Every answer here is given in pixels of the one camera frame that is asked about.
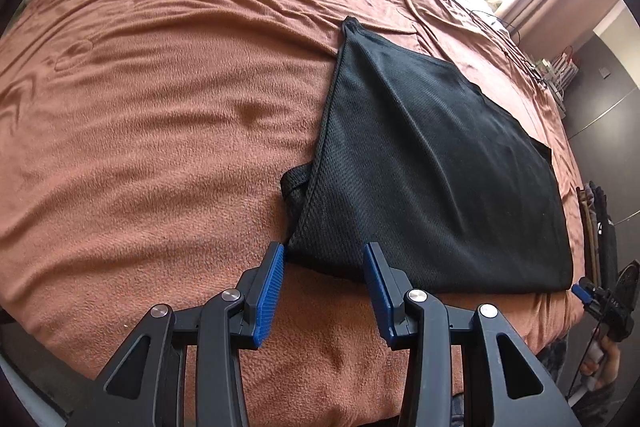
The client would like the black mesh garment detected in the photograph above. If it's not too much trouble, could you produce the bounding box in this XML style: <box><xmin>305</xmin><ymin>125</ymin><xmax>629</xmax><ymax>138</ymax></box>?
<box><xmin>281</xmin><ymin>18</ymin><xmax>573</xmax><ymax>295</ymax></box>

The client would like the stack of folded clothes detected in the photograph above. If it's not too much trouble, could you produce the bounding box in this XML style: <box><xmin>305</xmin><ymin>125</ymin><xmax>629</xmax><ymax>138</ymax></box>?
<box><xmin>576</xmin><ymin>181</ymin><xmax>618</xmax><ymax>289</ymax></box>

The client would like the person's right hand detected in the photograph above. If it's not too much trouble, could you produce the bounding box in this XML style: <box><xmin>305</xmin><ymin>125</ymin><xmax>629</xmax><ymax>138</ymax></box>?
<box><xmin>579</xmin><ymin>335</ymin><xmax>620</xmax><ymax>390</ymax></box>

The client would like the dark grey wardrobe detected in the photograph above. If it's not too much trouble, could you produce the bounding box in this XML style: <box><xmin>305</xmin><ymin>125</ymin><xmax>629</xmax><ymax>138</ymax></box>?
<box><xmin>562</xmin><ymin>33</ymin><xmax>640</xmax><ymax>228</ymax></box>

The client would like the pink curtain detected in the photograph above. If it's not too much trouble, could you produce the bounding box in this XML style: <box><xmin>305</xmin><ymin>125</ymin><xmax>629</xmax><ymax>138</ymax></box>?
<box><xmin>497</xmin><ymin>0</ymin><xmax>618</xmax><ymax>58</ymax></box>

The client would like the rust orange blanket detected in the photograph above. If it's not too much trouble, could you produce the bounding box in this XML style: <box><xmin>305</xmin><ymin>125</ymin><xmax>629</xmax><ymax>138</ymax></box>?
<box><xmin>0</xmin><ymin>0</ymin><xmax>586</xmax><ymax>427</ymax></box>

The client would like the wire rack with items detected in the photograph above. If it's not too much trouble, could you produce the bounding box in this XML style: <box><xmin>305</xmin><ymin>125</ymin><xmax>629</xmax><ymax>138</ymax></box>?
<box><xmin>535</xmin><ymin>46</ymin><xmax>579</xmax><ymax>108</ymax></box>

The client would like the black cable on bed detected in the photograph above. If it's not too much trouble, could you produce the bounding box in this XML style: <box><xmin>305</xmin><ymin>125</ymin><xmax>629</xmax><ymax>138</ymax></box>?
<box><xmin>466</xmin><ymin>8</ymin><xmax>551</xmax><ymax>93</ymax></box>

